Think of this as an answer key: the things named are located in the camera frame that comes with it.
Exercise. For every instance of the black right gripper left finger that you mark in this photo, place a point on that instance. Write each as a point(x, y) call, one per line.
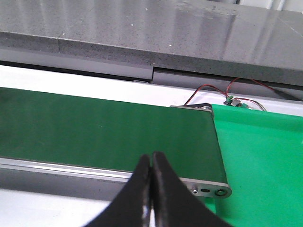
point(132, 206)

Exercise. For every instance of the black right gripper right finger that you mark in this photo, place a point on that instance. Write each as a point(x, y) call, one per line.
point(174, 205)

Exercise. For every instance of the bright green mat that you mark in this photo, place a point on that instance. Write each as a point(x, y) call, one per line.
point(263, 158)

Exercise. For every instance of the small green circuit board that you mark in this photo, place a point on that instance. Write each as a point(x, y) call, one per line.
point(231, 101)

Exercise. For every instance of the green conveyor belt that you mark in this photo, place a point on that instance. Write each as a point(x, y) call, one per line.
point(107, 134)

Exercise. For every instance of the grey stone countertop slab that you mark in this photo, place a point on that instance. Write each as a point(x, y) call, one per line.
point(190, 35)

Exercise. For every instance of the aluminium conveyor frame rail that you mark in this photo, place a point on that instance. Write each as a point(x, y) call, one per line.
point(58, 179)

